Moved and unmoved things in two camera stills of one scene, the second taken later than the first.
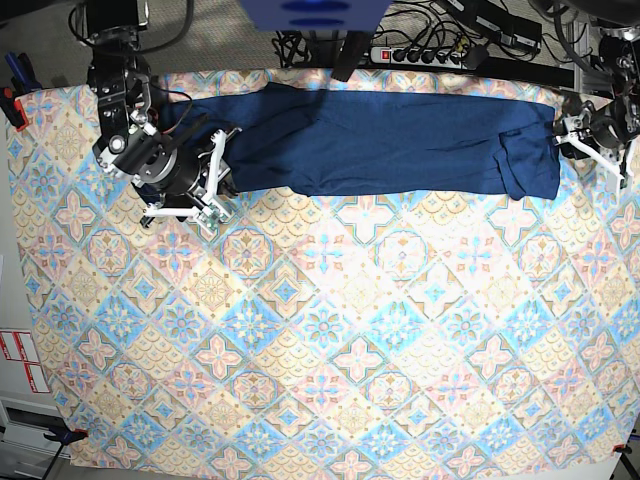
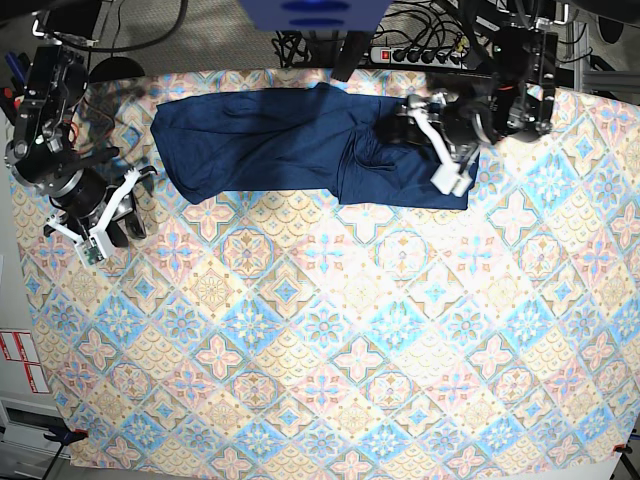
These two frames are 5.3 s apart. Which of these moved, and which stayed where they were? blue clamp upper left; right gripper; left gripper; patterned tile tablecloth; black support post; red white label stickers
Moved: right gripper; left gripper
Stayed: blue clamp upper left; patterned tile tablecloth; red white label stickers; black support post
